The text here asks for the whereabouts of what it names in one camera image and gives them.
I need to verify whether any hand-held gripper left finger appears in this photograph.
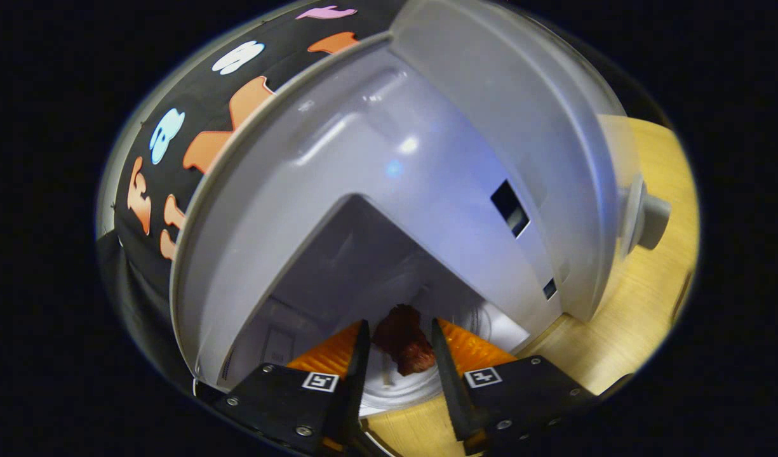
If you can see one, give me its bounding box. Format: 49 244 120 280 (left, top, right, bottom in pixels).
214 319 372 454

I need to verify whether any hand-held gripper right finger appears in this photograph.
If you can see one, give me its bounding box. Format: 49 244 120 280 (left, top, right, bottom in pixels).
431 317 598 454

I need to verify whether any red raw meat steak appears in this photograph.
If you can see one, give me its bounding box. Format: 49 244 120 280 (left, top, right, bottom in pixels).
371 304 437 376

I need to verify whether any white microwave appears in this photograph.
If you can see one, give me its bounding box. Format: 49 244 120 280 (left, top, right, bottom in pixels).
170 0 672 407

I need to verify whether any glass turntable plate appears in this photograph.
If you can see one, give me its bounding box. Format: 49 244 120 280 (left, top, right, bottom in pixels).
360 298 530 418

